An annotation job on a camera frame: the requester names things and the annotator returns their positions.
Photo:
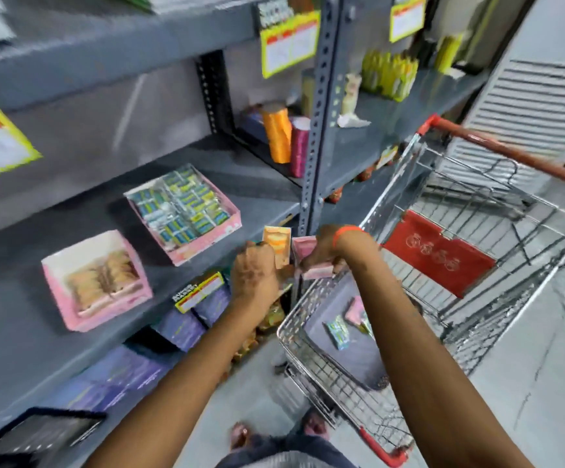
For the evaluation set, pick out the person's left hand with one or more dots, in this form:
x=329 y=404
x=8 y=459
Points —
x=255 y=277

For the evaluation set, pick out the person's right hand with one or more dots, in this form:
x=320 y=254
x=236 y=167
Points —
x=324 y=250

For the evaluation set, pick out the person's right fingers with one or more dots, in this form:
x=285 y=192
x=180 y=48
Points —
x=311 y=262

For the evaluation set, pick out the person's left fingers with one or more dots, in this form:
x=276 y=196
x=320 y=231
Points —
x=282 y=276

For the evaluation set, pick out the pink snack packet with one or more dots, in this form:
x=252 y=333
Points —
x=311 y=246

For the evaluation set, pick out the orange snack packet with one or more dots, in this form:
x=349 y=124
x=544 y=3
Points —
x=277 y=241

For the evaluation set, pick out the person's left forearm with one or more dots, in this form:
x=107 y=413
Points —
x=180 y=385

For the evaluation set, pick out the person's right forearm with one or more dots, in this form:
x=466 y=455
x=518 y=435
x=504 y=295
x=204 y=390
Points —
x=419 y=360

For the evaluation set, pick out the orange wristband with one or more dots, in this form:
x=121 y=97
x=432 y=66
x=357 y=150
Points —
x=345 y=231

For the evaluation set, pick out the pile of brown snack bags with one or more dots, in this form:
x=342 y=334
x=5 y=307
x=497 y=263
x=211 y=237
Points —
x=263 y=331

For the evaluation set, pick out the pink small packet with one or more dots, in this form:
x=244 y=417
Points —
x=354 y=310

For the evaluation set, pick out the purple box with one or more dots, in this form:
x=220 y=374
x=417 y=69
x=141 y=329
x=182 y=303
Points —
x=111 y=377
x=214 y=306
x=181 y=330

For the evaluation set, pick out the teal striped packet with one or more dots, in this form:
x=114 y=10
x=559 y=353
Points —
x=338 y=332

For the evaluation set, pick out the pink display box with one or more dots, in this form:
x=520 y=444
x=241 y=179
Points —
x=68 y=307
x=189 y=250

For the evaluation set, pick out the pink thread spool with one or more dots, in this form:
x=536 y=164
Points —
x=300 y=146

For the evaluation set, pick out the pile of teal packets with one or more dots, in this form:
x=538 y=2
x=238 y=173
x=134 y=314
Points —
x=185 y=209

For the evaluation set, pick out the red cart seat flap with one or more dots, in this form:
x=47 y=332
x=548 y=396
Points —
x=438 y=253

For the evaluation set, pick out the orange thread spool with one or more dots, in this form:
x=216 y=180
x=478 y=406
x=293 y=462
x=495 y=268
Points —
x=277 y=133

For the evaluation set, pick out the metal shopping cart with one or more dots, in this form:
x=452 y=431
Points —
x=458 y=248

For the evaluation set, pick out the person's right foot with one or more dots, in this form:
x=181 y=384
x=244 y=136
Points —
x=315 y=425

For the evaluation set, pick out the person's foot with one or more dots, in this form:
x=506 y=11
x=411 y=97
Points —
x=240 y=436
x=315 y=425

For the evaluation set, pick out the person's left foot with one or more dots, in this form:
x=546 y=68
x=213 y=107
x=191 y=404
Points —
x=240 y=436

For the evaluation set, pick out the pile of tan packets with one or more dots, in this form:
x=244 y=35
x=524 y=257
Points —
x=104 y=280

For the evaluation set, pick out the person's grey clothing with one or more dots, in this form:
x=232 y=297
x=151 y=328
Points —
x=287 y=455

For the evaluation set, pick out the row of yellow-green packets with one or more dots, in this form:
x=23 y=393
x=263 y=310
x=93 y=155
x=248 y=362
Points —
x=389 y=75

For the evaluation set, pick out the grey metal shelving unit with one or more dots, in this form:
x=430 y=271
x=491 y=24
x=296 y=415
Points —
x=92 y=116

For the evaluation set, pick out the yellow-green bottle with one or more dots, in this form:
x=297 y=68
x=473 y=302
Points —
x=447 y=53

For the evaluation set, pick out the white louvered panel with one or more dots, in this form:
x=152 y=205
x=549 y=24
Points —
x=531 y=116

